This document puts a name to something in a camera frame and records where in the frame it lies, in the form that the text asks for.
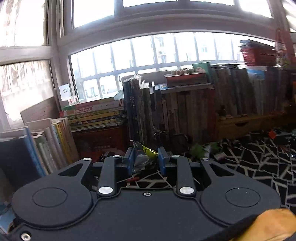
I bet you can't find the dark wrapper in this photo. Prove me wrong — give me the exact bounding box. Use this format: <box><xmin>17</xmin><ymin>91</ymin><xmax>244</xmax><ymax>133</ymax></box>
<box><xmin>130</xmin><ymin>141</ymin><xmax>158</xmax><ymax>174</ymax></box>

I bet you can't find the row of upright books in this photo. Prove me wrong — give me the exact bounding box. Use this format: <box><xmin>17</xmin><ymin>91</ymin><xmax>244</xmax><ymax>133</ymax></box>
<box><xmin>0</xmin><ymin>61</ymin><xmax>296</xmax><ymax>181</ymax></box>

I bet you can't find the stack of flat books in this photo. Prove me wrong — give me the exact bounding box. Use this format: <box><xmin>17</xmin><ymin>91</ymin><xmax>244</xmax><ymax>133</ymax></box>
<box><xmin>60</xmin><ymin>90</ymin><xmax>126</xmax><ymax>132</ymax></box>

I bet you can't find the person's left hand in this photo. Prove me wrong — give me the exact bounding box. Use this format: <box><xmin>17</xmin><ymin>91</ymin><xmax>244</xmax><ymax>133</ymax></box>
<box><xmin>232</xmin><ymin>208</ymin><xmax>295</xmax><ymax>240</ymax></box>

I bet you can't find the crumpled green wrapper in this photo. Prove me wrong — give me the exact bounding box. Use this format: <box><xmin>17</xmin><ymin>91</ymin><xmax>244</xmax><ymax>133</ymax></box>
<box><xmin>190</xmin><ymin>142</ymin><xmax>221</xmax><ymax>162</ymax></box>

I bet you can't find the red plastic crate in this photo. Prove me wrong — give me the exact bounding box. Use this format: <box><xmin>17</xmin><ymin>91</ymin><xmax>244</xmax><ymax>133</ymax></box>
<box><xmin>72</xmin><ymin>124</ymin><xmax>129</xmax><ymax>162</ymax></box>

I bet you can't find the wooden drawer shelf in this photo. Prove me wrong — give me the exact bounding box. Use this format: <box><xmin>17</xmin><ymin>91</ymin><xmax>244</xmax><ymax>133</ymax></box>
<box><xmin>215</xmin><ymin>112</ymin><xmax>295</xmax><ymax>140</ymax></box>

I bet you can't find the dark blue folder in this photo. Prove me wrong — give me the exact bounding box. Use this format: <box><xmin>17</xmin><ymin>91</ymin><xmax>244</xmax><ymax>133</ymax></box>
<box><xmin>1</xmin><ymin>126</ymin><xmax>46</xmax><ymax>202</ymax></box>

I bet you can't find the black white patterned cloth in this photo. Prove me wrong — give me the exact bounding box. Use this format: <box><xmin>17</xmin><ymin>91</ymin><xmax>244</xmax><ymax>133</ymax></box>
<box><xmin>124</xmin><ymin>131</ymin><xmax>296</xmax><ymax>209</ymax></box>

